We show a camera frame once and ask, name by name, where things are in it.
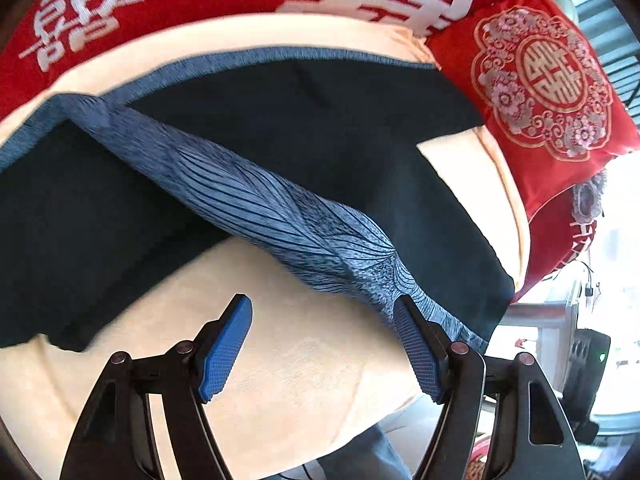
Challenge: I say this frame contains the black pants with blue trim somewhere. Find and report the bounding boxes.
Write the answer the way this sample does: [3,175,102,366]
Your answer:
[1,48,514,351]

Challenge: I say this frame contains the cream sofa seat cushion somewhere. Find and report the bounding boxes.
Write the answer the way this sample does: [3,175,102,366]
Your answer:
[0,12,532,480]

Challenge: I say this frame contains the red embroidered cushion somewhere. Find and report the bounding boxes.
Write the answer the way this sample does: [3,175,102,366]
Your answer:
[427,0,639,217]

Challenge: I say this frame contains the person's blue jeans leg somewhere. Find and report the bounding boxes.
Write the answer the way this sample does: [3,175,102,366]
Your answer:
[317,425,412,480]

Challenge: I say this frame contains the red sofa cover with characters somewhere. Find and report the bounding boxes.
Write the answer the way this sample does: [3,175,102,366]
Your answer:
[0,0,532,122]

